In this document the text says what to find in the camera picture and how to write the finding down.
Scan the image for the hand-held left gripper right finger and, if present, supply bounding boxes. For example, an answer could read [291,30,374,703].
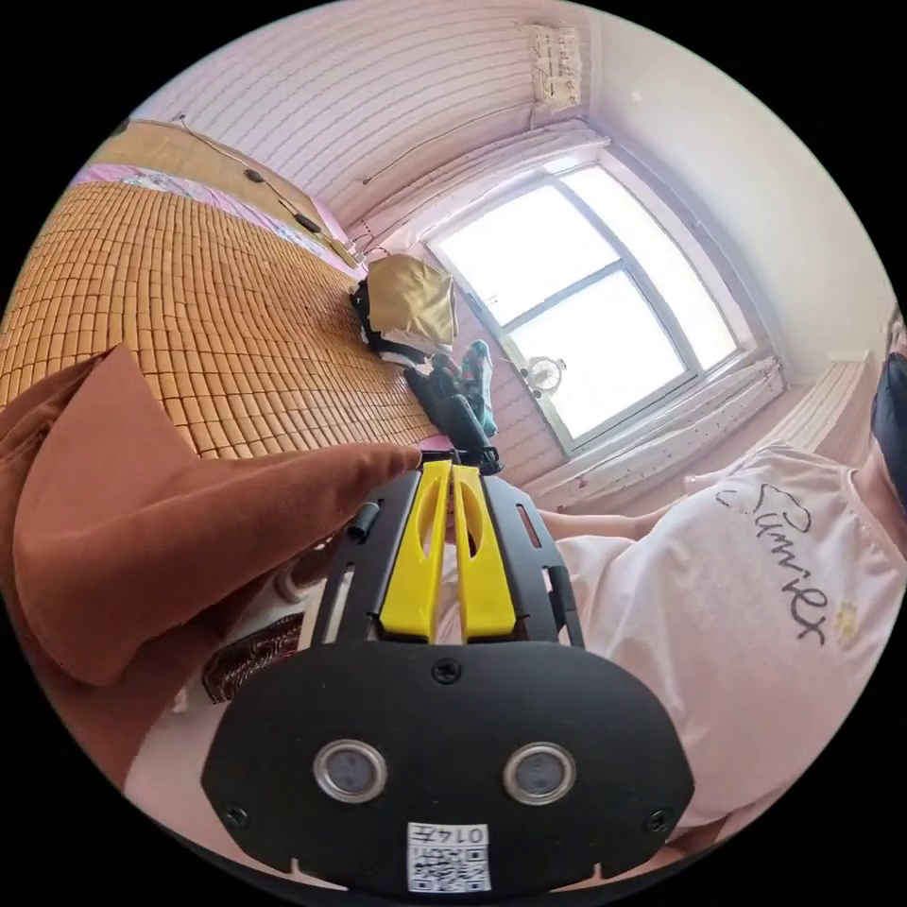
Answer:
[453,464,517,644]

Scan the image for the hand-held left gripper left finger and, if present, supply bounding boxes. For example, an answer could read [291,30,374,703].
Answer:
[378,458,454,644]

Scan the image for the brown long pants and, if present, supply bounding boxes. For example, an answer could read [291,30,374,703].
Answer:
[0,345,426,788]

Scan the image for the person's right forearm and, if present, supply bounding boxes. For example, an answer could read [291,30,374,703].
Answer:
[538,508,664,543]

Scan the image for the small white fan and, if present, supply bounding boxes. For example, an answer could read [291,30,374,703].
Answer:
[522,353,568,398]

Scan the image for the person's body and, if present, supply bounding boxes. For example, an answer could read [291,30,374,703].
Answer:
[124,304,907,874]

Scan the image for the pile of clothes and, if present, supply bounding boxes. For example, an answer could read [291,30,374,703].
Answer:
[350,253,505,476]

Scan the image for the window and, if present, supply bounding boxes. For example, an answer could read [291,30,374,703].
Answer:
[423,161,746,456]

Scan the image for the bed with woven mat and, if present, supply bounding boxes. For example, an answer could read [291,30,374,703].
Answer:
[0,118,454,463]

